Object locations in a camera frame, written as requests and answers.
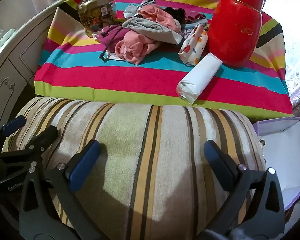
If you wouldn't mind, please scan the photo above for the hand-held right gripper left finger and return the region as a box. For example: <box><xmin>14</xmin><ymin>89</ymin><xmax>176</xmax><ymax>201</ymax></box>
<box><xmin>18</xmin><ymin>139</ymin><xmax>108</xmax><ymax>240</ymax></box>

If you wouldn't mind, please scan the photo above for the beige striped towel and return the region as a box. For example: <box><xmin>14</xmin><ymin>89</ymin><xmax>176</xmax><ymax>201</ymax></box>
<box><xmin>2</xmin><ymin>96</ymin><xmax>267</xmax><ymax>240</ymax></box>

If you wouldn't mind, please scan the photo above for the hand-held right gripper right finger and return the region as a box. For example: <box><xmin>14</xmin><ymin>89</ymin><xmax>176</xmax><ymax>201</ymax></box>
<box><xmin>204</xmin><ymin>140</ymin><xmax>287</xmax><ymax>240</ymax></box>

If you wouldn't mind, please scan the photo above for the white carved cabinet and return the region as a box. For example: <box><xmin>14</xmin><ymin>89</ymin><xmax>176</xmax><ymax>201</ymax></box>
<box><xmin>0</xmin><ymin>0</ymin><xmax>68</xmax><ymax>128</ymax></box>

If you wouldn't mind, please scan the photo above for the light blue cloth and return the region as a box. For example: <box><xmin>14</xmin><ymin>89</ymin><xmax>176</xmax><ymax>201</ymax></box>
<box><xmin>124</xmin><ymin>4</ymin><xmax>143</xmax><ymax>20</ymax></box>

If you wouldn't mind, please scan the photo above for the peach cloth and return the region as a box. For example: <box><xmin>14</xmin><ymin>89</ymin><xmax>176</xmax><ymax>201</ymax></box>
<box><xmin>137</xmin><ymin>7</ymin><xmax>183</xmax><ymax>33</ymax></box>

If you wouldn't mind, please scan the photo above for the white rolled cloth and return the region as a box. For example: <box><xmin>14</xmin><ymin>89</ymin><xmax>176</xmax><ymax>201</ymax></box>
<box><xmin>175</xmin><ymin>52</ymin><xmax>223</xmax><ymax>105</ymax></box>

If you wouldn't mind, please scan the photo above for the gold-lidded clear candy jar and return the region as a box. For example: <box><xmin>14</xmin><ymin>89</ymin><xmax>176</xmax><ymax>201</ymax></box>
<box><xmin>77</xmin><ymin>0</ymin><xmax>117</xmax><ymax>38</ymax></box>

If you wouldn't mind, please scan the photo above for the salmon pink garment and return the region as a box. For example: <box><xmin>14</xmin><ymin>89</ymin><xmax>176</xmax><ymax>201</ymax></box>
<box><xmin>114</xmin><ymin>30</ymin><xmax>163</xmax><ymax>65</ymax></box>

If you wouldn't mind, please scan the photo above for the fruit print pouch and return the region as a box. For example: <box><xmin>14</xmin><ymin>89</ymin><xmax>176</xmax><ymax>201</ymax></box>
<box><xmin>178</xmin><ymin>23</ymin><xmax>208</xmax><ymax>67</ymax></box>

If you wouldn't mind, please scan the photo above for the maroon drawstring pouch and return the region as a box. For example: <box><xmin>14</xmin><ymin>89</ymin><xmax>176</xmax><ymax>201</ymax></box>
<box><xmin>94</xmin><ymin>24</ymin><xmax>130</xmax><ymax>60</ymax></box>

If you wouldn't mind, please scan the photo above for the red canister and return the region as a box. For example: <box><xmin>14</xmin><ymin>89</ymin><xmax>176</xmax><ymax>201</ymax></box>
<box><xmin>207</xmin><ymin>0</ymin><xmax>264</xmax><ymax>68</ymax></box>

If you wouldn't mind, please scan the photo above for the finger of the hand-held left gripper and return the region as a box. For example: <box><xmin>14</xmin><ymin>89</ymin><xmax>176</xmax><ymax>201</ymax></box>
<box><xmin>0</xmin><ymin>125</ymin><xmax>59</xmax><ymax>161</ymax></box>
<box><xmin>0</xmin><ymin>115</ymin><xmax>27</xmax><ymax>153</ymax></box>

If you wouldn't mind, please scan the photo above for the purple cardboard box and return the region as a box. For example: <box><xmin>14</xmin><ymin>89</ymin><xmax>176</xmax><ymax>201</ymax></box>
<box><xmin>252</xmin><ymin>116</ymin><xmax>300</xmax><ymax>210</ymax></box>

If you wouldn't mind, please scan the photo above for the multicolour striped tablecloth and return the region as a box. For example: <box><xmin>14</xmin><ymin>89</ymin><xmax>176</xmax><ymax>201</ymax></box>
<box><xmin>34</xmin><ymin>0</ymin><xmax>293</xmax><ymax>117</ymax></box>

